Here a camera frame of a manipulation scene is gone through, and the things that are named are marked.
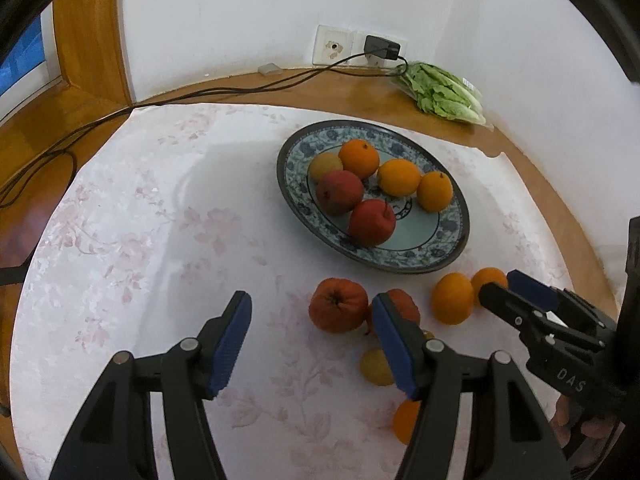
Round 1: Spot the black power cable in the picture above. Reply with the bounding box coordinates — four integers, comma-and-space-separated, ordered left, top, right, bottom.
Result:
0, 52, 409, 209

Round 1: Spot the large orange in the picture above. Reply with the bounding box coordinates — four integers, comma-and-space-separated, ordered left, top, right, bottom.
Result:
378, 158, 421, 197

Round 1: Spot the bagged green lettuce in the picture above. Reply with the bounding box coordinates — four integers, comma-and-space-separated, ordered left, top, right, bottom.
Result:
396, 62, 487, 127

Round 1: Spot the red apple with stem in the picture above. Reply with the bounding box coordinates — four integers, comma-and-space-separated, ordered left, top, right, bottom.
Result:
347, 200, 396, 247

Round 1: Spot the person's right hand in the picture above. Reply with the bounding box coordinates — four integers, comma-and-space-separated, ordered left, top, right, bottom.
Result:
550, 396, 625, 467

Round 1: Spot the red apple back left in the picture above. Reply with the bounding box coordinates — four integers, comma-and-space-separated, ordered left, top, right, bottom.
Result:
308, 278, 369, 334

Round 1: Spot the red apple front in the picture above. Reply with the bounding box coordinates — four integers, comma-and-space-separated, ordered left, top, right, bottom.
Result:
316, 170, 364, 216

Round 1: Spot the white floral tablecloth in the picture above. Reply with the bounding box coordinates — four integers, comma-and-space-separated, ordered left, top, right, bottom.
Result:
8, 102, 574, 480

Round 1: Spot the wooden window frame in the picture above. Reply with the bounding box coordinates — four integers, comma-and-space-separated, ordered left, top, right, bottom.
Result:
0, 0, 132, 172

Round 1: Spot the blue white patterned plate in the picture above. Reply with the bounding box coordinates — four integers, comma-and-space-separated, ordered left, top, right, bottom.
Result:
277, 119, 471, 274

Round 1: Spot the small white object on ledge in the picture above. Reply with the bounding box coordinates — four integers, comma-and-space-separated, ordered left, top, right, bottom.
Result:
258, 63, 282, 76

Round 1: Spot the black power adapter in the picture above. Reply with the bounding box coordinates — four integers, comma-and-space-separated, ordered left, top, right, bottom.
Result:
362, 35, 401, 61

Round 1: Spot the white wall socket plate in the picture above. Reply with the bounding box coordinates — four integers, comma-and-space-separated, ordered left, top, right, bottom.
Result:
311, 25, 397, 68

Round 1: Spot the red apple back middle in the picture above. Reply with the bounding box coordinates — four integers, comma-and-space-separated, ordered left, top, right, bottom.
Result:
366, 288, 421, 334

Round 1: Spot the small yellow-brown pear left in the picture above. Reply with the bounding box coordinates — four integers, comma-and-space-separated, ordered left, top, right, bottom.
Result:
359, 348, 395, 387

